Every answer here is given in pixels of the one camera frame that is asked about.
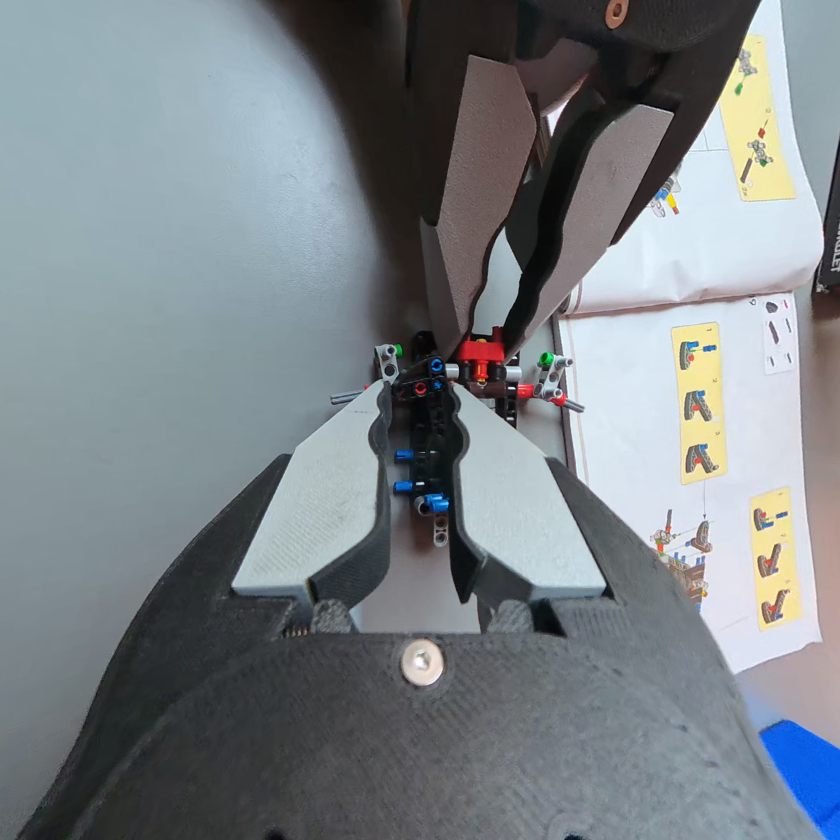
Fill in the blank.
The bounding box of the white instruction booklet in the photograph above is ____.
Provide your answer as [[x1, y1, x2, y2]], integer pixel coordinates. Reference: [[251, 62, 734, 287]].
[[535, 0, 826, 677]]

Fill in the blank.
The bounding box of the lego set box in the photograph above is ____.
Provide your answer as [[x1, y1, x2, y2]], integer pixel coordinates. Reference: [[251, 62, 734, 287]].
[[811, 131, 840, 298]]

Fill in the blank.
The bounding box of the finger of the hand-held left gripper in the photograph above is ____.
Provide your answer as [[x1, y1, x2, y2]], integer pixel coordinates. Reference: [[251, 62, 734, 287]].
[[419, 54, 540, 360], [500, 102, 677, 363]]

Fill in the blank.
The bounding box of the small black lego subassembly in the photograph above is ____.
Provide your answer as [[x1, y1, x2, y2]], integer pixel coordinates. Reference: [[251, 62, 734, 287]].
[[392, 356, 452, 403]]

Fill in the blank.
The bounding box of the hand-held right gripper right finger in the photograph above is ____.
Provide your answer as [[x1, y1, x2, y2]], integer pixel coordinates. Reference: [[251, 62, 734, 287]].
[[449, 384, 609, 605]]

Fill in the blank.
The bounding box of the black lego frame assembly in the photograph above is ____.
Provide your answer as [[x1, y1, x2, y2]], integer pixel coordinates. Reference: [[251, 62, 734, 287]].
[[330, 327, 586, 550]]

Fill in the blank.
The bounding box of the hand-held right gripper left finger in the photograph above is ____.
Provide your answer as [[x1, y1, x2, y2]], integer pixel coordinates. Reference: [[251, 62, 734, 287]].
[[231, 381, 393, 602]]

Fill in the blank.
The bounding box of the blue plastic bin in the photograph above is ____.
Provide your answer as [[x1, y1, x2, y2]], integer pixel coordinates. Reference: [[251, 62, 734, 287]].
[[758, 718, 840, 840]]

